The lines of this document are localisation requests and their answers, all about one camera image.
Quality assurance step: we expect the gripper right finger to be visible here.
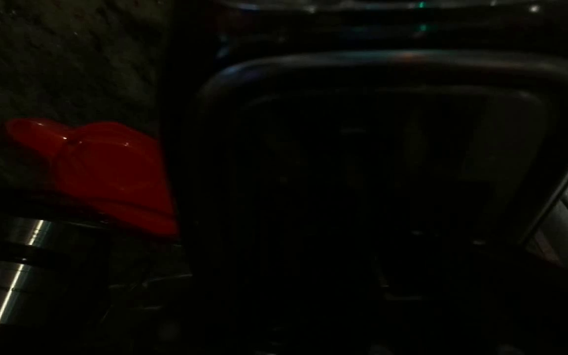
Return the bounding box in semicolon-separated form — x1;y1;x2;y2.
481;241;568;355

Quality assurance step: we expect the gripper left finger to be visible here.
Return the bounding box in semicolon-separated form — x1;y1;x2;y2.
369;232;430;355

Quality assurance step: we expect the black toaster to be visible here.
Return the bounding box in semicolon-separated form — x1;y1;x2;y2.
163;0;568;355

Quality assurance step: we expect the red plastic object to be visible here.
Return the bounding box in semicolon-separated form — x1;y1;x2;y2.
4;117;180;238

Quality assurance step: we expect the stainless steel canister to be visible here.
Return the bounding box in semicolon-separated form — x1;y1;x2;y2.
0;216;112;327

